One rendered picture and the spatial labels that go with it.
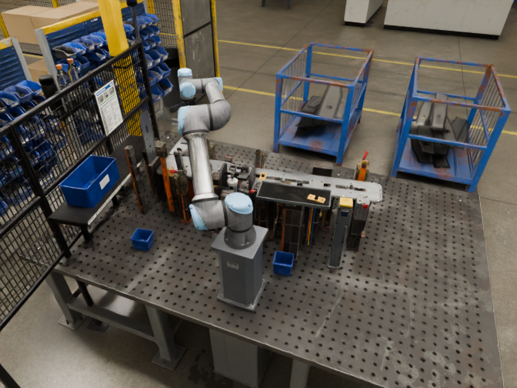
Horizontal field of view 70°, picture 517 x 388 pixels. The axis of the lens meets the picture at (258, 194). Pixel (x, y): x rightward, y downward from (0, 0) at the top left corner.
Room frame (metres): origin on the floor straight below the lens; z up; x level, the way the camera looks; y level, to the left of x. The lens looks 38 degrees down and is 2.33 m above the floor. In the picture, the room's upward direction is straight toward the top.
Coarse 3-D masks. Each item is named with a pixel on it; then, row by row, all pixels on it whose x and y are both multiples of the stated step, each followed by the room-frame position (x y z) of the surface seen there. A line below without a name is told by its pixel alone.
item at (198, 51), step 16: (176, 0) 4.51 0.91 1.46; (192, 0) 4.89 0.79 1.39; (208, 0) 5.31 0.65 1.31; (176, 16) 4.52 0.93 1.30; (192, 16) 4.87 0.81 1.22; (208, 16) 5.28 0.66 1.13; (176, 32) 4.53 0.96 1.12; (192, 32) 4.82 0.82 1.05; (208, 32) 5.25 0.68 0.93; (192, 48) 4.81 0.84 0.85; (208, 48) 5.22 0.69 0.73; (192, 64) 4.77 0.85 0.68; (208, 64) 5.20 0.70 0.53
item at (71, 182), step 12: (96, 156) 1.83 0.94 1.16; (84, 168) 1.76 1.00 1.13; (96, 168) 1.84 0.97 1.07; (108, 168) 1.73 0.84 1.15; (72, 180) 1.64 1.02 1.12; (84, 180) 1.72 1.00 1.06; (96, 180) 1.60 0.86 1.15; (108, 180) 1.70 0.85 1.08; (72, 192) 1.53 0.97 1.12; (84, 192) 1.52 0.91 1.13; (96, 192) 1.58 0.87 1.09; (72, 204) 1.54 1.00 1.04; (84, 204) 1.53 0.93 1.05; (96, 204) 1.55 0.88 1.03
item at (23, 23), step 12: (84, 0) 5.08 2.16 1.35; (96, 0) 5.08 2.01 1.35; (120, 0) 5.18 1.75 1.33; (12, 12) 4.43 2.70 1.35; (24, 12) 4.43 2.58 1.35; (36, 12) 4.43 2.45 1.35; (48, 12) 4.43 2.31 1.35; (60, 12) 4.44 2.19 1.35; (72, 12) 4.44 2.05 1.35; (84, 12) 4.53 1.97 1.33; (12, 24) 4.39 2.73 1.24; (24, 24) 4.34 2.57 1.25; (36, 24) 4.28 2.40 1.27; (48, 24) 4.22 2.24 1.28; (24, 36) 4.36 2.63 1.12; (36, 72) 4.36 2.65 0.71
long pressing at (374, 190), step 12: (168, 156) 2.08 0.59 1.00; (216, 168) 1.95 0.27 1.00; (276, 180) 1.82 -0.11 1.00; (324, 180) 1.82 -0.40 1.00; (336, 180) 1.82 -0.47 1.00; (348, 180) 1.82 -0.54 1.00; (336, 192) 1.70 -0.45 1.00; (348, 192) 1.70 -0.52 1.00; (360, 192) 1.70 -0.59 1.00; (372, 192) 1.70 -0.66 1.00
